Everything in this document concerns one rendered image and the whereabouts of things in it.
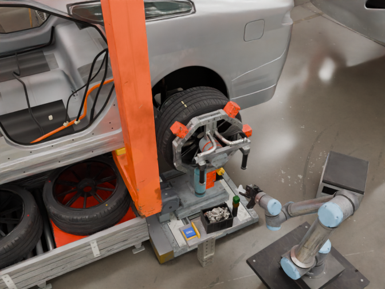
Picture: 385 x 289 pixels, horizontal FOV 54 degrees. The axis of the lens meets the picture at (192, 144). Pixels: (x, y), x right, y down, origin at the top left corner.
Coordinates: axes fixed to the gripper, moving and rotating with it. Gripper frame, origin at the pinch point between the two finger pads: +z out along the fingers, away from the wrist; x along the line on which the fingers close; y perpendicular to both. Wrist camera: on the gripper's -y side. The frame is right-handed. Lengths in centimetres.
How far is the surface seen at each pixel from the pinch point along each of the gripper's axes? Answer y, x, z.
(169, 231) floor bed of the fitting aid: -57, 23, 55
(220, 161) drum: 16.6, 11.9, 14.0
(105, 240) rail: -54, 80, 47
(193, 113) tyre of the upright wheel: 48, 33, 24
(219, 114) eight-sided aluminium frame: 50, 17, 17
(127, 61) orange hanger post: 80, 97, -18
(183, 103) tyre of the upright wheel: 53, 37, 33
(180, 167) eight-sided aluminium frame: 7.0, 33.0, 31.9
